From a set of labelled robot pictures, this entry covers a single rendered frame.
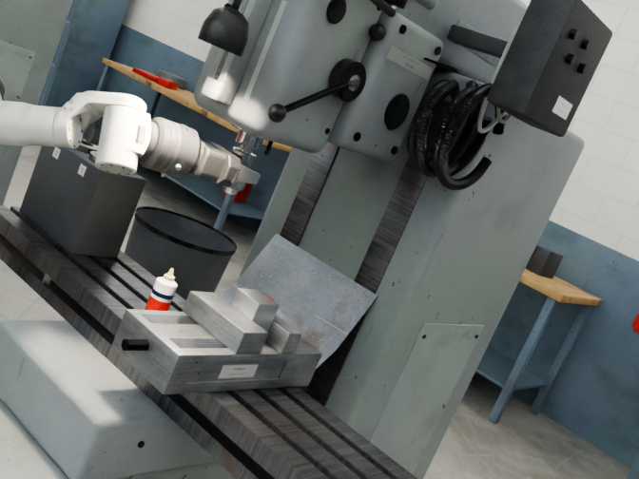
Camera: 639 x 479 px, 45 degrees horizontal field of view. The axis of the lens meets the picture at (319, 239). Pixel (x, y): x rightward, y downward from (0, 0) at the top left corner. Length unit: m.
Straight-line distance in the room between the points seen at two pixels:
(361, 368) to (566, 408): 3.95
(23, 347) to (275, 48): 0.66
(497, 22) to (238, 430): 0.98
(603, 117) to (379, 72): 4.28
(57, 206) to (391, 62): 0.77
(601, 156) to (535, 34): 4.20
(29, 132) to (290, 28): 0.45
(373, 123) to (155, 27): 7.26
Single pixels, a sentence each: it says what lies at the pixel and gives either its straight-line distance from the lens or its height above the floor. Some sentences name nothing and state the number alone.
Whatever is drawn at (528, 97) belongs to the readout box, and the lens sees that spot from 1.36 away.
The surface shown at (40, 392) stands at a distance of 1.38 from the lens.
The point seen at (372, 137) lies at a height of 1.38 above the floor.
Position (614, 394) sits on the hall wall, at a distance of 5.43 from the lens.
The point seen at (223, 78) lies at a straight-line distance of 1.30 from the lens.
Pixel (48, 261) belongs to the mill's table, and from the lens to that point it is 1.62.
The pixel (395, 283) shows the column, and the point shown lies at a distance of 1.62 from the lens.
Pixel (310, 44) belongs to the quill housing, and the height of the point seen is 1.48.
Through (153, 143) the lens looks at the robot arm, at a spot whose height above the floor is 1.24.
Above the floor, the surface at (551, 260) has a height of 0.99.
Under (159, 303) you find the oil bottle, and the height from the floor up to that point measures 0.96.
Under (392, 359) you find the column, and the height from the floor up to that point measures 0.96.
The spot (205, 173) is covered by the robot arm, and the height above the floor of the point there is 1.22.
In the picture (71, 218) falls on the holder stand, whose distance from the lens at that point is 1.69.
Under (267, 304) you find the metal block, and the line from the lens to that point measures 1.33.
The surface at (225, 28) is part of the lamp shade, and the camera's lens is 1.20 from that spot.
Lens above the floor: 1.43
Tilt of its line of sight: 10 degrees down
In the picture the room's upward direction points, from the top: 23 degrees clockwise
